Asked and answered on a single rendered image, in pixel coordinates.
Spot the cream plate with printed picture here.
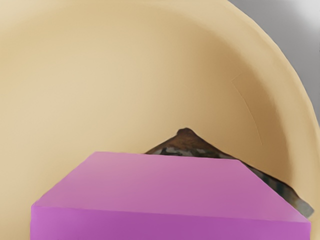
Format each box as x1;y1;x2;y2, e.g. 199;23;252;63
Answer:
0;0;315;240

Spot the pink block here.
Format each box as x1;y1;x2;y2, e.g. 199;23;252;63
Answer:
29;150;312;240

